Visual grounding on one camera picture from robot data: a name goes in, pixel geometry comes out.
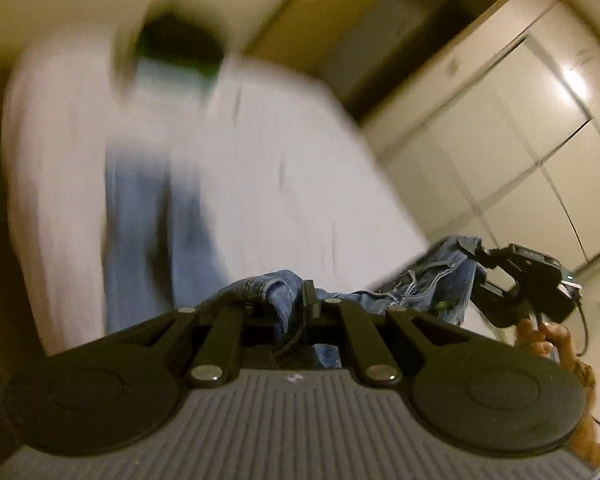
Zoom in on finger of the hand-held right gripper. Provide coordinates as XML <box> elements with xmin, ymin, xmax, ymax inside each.
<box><xmin>457</xmin><ymin>236</ymin><xmax>512</xmax><ymax>272</ymax></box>
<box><xmin>470</xmin><ymin>278</ymin><xmax>519</xmax><ymax>329</ymax></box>

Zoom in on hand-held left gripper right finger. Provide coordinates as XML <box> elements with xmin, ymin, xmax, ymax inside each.
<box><xmin>300</xmin><ymin>280</ymin><xmax>437</xmax><ymax>387</ymax></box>

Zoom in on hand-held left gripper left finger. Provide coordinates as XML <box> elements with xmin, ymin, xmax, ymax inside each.
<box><xmin>147</xmin><ymin>301</ymin><xmax>281</xmax><ymax>389</ymax></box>

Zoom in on blue denim jeans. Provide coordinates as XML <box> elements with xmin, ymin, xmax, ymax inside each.
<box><xmin>102</xmin><ymin>150</ymin><xmax>482</xmax><ymax>377</ymax></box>

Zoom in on person's right forearm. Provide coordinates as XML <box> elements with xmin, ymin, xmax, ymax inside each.
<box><xmin>560</xmin><ymin>357</ymin><xmax>600</xmax><ymax>468</ymax></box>

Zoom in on person's right hand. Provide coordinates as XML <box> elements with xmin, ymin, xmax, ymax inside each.
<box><xmin>515</xmin><ymin>317</ymin><xmax>579</xmax><ymax>368</ymax></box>

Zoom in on cream wardrobe with sliding doors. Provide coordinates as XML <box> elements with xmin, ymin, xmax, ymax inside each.
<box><xmin>359</xmin><ymin>0</ymin><xmax>600</xmax><ymax>281</ymax></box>

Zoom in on bed with white sheet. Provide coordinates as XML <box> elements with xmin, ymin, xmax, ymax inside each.
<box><xmin>2</xmin><ymin>35</ymin><xmax>431</xmax><ymax>356</ymax></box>

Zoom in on green folded cloth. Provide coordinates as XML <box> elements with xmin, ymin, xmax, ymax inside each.
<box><xmin>134</xmin><ymin>12</ymin><xmax>227</xmax><ymax>92</ymax></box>

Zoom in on black cable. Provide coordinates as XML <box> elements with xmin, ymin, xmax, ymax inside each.
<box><xmin>572</xmin><ymin>296</ymin><xmax>591</xmax><ymax>358</ymax></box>

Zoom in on wooden door frame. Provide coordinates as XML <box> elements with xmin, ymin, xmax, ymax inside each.
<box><xmin>247</xmin><ymin>0</ymin><xmax>508</xmax><ymax>123</ymax></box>

